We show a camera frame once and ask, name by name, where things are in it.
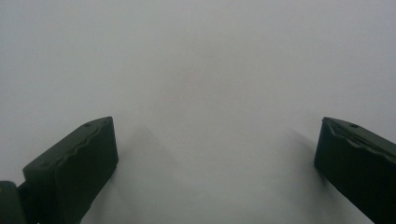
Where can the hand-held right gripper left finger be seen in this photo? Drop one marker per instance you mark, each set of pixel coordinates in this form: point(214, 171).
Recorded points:
point(74, 168)

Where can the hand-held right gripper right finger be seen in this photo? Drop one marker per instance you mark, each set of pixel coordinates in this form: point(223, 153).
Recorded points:
point(358, 161)

